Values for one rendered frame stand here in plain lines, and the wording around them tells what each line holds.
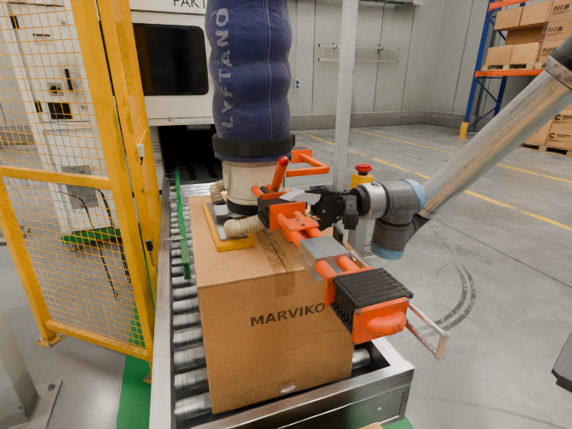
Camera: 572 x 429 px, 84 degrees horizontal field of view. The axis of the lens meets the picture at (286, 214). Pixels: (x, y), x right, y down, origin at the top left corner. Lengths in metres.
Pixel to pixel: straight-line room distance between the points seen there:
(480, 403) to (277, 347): 1.23
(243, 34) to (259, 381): 0.85
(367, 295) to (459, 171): 0.56
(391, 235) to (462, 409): 1.13
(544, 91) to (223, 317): 0.83
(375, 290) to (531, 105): 0.58
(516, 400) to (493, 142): 1.38
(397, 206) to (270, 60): 0.46
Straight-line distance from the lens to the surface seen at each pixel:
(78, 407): 1.92
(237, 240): 0.84
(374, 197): 0.78
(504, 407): 1.94
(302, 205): 0.70
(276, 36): 0.84
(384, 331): 0.42
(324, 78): 10.43
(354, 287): 0.44
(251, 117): 0.82
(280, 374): 0.95
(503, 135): 0.88
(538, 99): 0.87
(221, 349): 0.84
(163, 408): 0.98
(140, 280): 1.50
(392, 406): 1.13
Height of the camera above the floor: 1.35
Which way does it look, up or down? 22 degrees down
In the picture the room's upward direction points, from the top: straight up
